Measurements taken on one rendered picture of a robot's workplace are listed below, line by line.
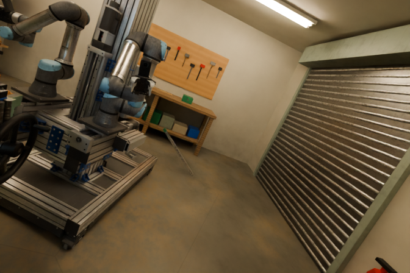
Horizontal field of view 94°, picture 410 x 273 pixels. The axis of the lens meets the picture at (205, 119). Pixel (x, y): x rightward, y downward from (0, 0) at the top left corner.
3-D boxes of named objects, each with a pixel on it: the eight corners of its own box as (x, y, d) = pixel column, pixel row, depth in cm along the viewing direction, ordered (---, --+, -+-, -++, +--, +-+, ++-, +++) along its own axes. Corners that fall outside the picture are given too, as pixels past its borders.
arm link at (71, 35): (43, 75, 134) (64, -3, 125) (57, 75, 149) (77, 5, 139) (61, 82, 136) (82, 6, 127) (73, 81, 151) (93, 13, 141)
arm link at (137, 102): (121, 100, 105) (127, 81, 103) (141, 106, 109) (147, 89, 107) (119, 103, 98) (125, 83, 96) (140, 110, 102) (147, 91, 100)
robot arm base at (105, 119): (102, 117, 136) (107, 104, 134) (121, 125, 134) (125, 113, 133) (86, 119, 121) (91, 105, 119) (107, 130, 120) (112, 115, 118)
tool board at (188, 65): (212, 100, 399) (229, 59, 383) (116, 60, 362) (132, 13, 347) (211, 100, 404) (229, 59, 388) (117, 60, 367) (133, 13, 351)
